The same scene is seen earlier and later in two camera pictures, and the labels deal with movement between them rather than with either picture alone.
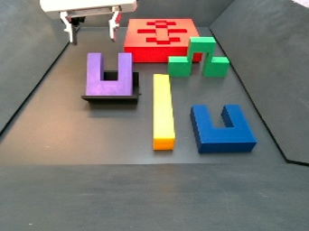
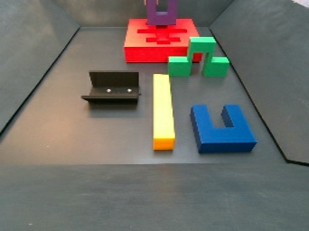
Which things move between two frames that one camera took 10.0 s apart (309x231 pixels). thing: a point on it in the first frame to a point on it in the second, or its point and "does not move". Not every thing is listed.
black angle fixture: (117, 99) does not move
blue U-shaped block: (232, 138) does not move
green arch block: (216, 65) does not move
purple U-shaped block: (109, 87) to (161, 17)
